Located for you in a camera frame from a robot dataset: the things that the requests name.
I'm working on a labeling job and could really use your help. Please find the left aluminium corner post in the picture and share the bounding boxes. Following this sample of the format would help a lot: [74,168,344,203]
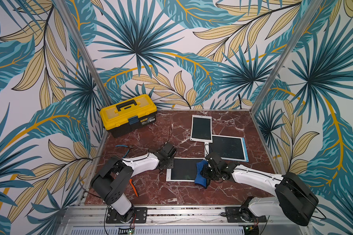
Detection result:
[55,0,112,107]

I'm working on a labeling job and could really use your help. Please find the yellow black toolbox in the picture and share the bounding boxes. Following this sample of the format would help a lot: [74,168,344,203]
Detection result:
[100,94,157,138]

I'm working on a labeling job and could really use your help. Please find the aluminium corner post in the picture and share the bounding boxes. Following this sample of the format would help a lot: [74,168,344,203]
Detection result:
[55,0,112,107]
[250,0,323,116]

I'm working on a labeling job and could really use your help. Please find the white drawing tablet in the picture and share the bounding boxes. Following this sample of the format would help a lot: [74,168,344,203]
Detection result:
[166,158,204,182]
[190,115,213,143]

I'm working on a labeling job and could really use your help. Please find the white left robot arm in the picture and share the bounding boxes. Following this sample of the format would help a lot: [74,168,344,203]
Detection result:
[90,143,177,223]

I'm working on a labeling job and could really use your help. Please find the blue handled pliers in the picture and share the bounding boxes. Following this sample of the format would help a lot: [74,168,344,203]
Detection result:
[115,145,132,159]

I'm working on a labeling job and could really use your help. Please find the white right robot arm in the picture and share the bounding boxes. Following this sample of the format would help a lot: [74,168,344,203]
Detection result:
[195,152,319,226]

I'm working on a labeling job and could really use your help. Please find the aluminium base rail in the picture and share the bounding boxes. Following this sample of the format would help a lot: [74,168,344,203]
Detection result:
[56,205,315,235]

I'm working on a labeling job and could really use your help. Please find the blue microfiber cloth black trim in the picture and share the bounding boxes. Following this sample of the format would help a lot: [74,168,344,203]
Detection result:
[194,160,209,189]

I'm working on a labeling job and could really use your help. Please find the blue framed drawing tablet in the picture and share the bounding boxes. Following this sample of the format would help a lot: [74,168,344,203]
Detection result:
[205,135,249,162]

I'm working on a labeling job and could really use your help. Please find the white drawing tablet front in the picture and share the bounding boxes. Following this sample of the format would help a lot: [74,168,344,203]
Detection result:
[190,115,213,143]

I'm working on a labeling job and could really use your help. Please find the right aluminium corner post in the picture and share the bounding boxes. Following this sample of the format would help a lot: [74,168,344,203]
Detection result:
[250,0,323,116]

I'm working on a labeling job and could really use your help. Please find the orange handled cutter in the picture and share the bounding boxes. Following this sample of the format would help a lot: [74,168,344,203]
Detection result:
[129,179,139,197]

